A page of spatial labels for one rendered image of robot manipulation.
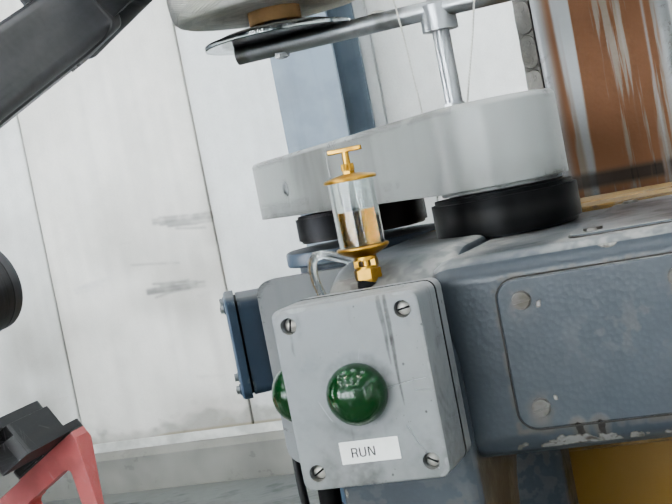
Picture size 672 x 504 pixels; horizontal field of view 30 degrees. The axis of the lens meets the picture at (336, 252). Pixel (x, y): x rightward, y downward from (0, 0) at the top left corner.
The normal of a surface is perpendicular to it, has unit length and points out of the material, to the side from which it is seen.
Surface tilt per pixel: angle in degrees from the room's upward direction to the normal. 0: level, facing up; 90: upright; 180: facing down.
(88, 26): 74
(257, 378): 90
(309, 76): 90
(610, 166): 90
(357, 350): 90
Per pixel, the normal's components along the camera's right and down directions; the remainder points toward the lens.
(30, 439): 0.72, -0.65
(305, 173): -0.93, 0.20
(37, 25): 0.65, -0.53
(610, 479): -0.33, 0.11
